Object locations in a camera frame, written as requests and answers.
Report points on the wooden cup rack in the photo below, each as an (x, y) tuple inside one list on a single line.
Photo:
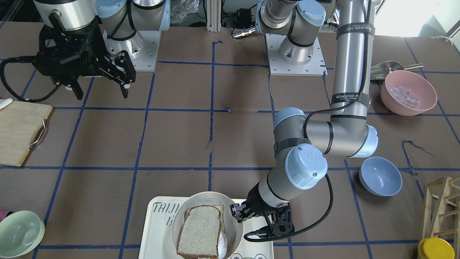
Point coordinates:
[(441, 200)]

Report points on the metal scoop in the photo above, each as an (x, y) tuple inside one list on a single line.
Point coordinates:
[(382, 70)]

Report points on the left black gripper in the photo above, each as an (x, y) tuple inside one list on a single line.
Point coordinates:
[(257, 201)]

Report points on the blue bowl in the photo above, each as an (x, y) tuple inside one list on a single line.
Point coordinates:
[(380, 177)]

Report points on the wooden cutting board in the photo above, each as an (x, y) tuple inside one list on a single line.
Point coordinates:
[(20, 123)]

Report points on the pink cup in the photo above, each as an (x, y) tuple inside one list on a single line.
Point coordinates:
[(5, 213)]

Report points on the clear ice cubes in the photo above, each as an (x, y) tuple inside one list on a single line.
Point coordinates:
[(403, 96)]

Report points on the yellow cup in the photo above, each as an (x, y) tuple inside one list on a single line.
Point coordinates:
[(435, 248)]

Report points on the brown bread slice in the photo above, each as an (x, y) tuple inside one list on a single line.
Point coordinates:
[(198, 242)]

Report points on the white bear tray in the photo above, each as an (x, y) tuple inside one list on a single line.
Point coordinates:
[(165, 217)]

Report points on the green bowl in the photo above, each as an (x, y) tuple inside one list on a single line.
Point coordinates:
[(20, 233)]

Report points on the pink bowl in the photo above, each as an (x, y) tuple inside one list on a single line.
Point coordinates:
[(418, 86)]

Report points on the bread slice on plate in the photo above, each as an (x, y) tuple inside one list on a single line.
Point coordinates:
[(206, 216)]

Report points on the white round plate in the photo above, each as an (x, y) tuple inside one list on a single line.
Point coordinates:
[(233, 228)]

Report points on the fried egg toy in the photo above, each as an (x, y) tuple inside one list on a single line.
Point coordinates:
[(222, 245)]

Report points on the white knife handle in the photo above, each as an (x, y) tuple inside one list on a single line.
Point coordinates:
[(5, 103)]

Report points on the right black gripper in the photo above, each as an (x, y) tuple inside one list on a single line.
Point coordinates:
[(94, 46)]

